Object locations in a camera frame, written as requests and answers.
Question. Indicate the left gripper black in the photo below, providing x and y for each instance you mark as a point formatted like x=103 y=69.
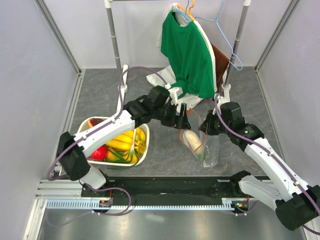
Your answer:
x=181 y=122

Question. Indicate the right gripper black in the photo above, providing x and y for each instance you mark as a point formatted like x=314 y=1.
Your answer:
x=206 y=126

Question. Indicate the white toy radish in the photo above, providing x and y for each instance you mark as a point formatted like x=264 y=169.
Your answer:
x=194 y=143

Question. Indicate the clear zip top bag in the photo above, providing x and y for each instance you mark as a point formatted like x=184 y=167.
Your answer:
x=205 y=148

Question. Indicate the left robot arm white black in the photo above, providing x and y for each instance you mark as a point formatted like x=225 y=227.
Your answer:
x=73 y=150

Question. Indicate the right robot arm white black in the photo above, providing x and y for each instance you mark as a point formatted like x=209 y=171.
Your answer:
x=294 y=201

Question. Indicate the brown toy food piece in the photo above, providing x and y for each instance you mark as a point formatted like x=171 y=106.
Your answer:
x=94 y=121

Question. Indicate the white plastic food basket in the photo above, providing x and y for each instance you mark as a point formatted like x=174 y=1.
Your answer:
x=144 y=132

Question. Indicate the white cloth garment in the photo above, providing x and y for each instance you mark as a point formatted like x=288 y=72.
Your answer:
x=191 y=100

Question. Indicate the clothes rack right pole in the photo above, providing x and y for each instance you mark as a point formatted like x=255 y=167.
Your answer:
x=234 y=59

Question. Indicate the clothes rack pole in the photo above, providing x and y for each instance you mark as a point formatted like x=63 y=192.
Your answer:
x=120 y=68
x=234 y=59

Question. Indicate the yellow toy banana bunch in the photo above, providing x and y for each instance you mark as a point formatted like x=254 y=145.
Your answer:
x=127 y=141

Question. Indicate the green toy scallion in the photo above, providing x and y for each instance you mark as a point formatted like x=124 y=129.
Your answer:
x=122 y=157

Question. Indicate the brown cloth garment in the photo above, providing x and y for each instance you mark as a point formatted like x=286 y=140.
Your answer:
x=221 y=64

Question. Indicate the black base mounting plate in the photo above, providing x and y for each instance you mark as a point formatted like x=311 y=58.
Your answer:
x=171 y=190

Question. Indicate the clothes rack left pole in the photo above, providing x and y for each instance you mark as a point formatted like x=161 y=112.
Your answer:
x=120 y=68

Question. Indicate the green T-shirt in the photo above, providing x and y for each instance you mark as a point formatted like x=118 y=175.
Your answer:
x=188 y=56

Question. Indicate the red toy apple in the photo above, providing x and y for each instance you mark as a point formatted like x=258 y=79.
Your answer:
x=100 y=154

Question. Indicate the orange hanger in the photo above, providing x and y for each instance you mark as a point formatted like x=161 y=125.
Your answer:
x=188 y=9

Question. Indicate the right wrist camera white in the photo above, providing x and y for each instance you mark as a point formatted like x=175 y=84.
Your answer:
x=221 y=100

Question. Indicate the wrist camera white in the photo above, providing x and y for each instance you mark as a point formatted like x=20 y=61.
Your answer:
x=174 y=92
x=221 y=100

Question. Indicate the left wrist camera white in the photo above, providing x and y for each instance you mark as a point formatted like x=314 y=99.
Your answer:
x=174 y=92

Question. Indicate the blue white cable duct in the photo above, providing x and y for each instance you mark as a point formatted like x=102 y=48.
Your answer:
x=89 y=204

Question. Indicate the blue wire hanger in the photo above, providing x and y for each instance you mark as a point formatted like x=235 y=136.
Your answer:
x=216 y=21

